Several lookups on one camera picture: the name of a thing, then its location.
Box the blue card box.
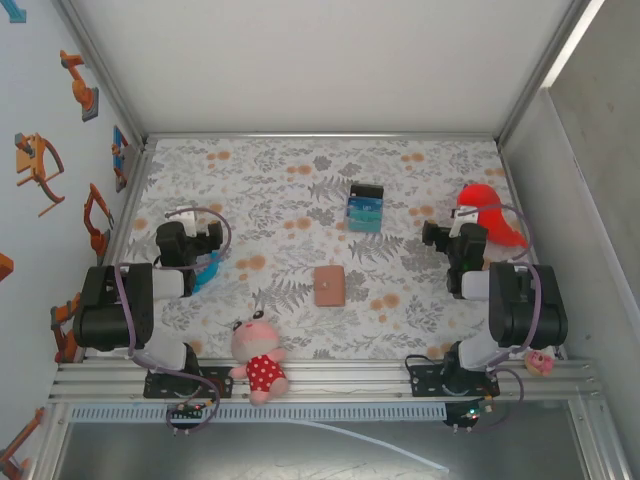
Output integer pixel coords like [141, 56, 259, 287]
[347, 183, 385, 234]

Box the blue alarm clock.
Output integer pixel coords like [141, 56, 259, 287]
[192, 249, 224, 296]

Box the red plastic toy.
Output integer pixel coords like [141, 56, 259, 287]
[455, 183, 530, 250]

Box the floral table cloth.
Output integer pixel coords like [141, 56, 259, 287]
[99, 137, 557, 362]

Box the small pink bear toy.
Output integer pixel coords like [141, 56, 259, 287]
[523, 349, 556, 378]

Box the pink plush pig dotted dress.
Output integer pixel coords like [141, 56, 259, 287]
[228, 308, 290, 407]

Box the round black circuit board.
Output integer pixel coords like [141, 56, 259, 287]
[443, 398, 494, 431]
[167, 402, 209, 431]

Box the white plastic tube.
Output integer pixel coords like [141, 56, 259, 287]
[294, 419, 450, 474]

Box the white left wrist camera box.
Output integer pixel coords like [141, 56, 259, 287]
[177, 208, 207, 235]

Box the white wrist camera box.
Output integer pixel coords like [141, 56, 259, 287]
[452, 205, 481, 236]
[177, 208, 207, 235]

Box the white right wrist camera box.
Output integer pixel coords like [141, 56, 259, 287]
[452, 205, 481, 236]

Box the aluminium frame rail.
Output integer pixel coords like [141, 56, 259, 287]
[79, 142, 157, 362]
[143, 131, 503, 146]

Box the blue orange gantry wall sticker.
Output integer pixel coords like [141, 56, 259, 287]
[110, 124, 133, 194]

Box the thin black wire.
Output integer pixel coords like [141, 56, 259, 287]
[403, 355, 446, 381]

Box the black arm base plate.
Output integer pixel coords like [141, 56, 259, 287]
[143, 364, 235, 400]
[409, 363, 501, 399]

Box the orange claw crane wall sticker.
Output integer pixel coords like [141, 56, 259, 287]
[13, 132, 67, 219]

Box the wide aluminium base rail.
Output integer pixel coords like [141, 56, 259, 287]
[48, 355, 606, 401]

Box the aluminium frame post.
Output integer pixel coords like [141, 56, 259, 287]
[52, 0, 151, 149]
[494, 0, 609, 149]

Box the white slotted cable duct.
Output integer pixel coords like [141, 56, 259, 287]
[67, 403, 449, 422]

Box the blue machine wall sticker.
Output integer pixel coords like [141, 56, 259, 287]
[0, 0, 29, 25]

